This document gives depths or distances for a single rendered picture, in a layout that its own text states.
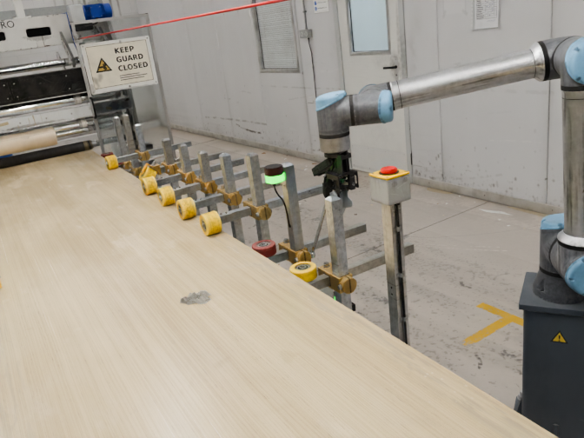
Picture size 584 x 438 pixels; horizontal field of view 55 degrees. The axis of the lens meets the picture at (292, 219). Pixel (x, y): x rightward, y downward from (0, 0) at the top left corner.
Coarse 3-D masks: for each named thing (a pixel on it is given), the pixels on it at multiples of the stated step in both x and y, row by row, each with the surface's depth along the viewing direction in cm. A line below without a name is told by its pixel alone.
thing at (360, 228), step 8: (360, 224) 205; (344, 232) 201; (352, 232) 202; (360, 232) 204; (312, 240) 196; (320, 240) 196; (328, 240) 198; (272, 256) 187; (280, 256) 189; (288, 256) 191
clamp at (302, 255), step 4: (280, 244) 194; (284, 244) 193; (288, 244) 193; (280, 248) 195; (284, 248) 191; (288, 248) 190; (304, 248) 188; (288, 252) 190; (292, 252) 187; (296, 252) 186; (300, 252) 185; (304, 252) 185; (308, 252) 186; (292, 256) 188; (296, 256) 186; (300, 256) 185; (304, 256) 185; (308, 256) 186; (288, 260) 192; (292, 260) 189; (296, 260) 185; (300, 260) 185; (304, 260) 186; (308, 260) 186
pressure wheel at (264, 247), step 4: (264, 240) 189; (268, 240) 189; (252, 244) 187; (256, 244) 187; (260, 244) 187; (264, 244) 186; (268, 244) 186; (272, 244) 185; (252, 248) 185; (256, 248) 184; (260, 248) 183; (264, 248) 183; (268, 248) 183; (272, 248) 184; (260, 252) 183; (264, 252) 183; (268, 252) 183; (272, 252) 184; (268, 256) 184
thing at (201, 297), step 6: (192, 294) 155; (198, 294) 156; (204, 294) 156; (210, 294) 157; (180, 300) 154; (186, 300) 154; (192, 300) 153; (198, 300) 153; (204, 300) 153; (210, 300) 153
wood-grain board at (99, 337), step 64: (0, 192) 308; (64, 192) 289; (128, 192) 273; (0, 256) 209; (64, 256) 200; (128, 256) 192; (192, 256) 185; (256, 256) 178; (0, 320) 158; (64, 320) 154; (128, 320) 149; (192, 320) 144; (256, 320) 140; (320, 320) 136; (0, 384) 127; (64, 384) 124; (128, 384) 121; (192, 384) 118; (256, 384) 115; (320, 384) 113; (384, 384) 110; (448, 384) 108
